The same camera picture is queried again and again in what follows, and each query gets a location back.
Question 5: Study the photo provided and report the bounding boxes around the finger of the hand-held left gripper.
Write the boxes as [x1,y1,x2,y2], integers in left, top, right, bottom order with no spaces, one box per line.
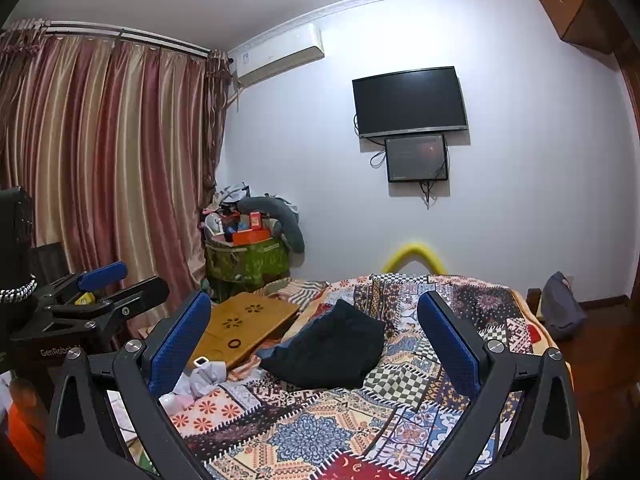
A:
[77,261,128,292]
[106,276,171,319]

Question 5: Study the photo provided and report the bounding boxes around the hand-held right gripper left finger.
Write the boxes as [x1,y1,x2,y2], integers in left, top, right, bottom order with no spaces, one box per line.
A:
[44,289,216,480]

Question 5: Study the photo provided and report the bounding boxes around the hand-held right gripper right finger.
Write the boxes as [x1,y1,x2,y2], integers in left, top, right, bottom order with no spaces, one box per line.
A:
[416,289,586,480]

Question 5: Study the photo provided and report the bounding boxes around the black pants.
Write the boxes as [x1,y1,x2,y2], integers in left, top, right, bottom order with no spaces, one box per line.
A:
[295,299,387,361]

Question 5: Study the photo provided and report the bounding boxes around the dark teal pants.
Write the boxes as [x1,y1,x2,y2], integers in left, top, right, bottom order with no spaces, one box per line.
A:
[257,330,383,391]

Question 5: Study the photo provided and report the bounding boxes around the pale grey crumpled cloth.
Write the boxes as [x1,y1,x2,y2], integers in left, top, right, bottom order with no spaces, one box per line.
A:
[170,360,227,403]

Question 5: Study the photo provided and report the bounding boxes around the pink garment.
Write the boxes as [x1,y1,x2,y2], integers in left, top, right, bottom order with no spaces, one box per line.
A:
[160,392,193,411]

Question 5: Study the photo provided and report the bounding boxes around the wooden lap desk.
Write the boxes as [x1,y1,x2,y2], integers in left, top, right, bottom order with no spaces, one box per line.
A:
[187,291,301,368]

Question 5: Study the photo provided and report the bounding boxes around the green fabric bag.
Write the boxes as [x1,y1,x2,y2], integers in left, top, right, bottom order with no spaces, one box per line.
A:
[204,236,291,301]

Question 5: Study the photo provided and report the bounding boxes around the yellow foam tube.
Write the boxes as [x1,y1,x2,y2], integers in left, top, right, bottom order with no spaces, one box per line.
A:
[382,243,446,276]

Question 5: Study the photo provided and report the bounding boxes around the orange bag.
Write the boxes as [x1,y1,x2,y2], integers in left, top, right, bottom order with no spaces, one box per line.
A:
[7,377,48,476]

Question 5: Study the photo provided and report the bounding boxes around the pink striped curtain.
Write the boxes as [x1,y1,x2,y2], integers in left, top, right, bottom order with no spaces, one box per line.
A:
[0,19,233,311]

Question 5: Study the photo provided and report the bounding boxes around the grey backpack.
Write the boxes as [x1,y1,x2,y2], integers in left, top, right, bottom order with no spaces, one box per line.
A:
[541,271,588,343]

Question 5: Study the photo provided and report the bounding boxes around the orange box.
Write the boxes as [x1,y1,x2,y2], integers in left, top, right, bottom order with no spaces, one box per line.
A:
[231,229,271,247]

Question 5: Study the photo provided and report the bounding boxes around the grey neck pillow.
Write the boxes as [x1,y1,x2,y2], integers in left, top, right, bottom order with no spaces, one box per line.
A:
[237,195,305,253]

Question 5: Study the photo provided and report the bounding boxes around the patchwork blanket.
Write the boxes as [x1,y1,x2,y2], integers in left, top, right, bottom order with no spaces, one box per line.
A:
[165,272,583,480]

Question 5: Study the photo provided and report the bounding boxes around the small black monitor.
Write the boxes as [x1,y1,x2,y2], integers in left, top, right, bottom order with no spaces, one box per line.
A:
[384,133,448,183]

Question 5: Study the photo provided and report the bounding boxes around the white air conditioner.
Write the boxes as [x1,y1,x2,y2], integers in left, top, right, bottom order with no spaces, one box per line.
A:
[227,23,325,88]

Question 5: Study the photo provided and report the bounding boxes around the wooden wardrobe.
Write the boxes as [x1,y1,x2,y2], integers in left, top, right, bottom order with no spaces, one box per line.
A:
[537,0,640,56]

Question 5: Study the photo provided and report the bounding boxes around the white curtain rail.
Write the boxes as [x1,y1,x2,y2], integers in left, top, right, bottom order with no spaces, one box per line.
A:
[2,19,211,58]

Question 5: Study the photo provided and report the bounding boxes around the black wall television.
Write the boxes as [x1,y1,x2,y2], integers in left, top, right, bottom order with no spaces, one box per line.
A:
[352,66,470,140]

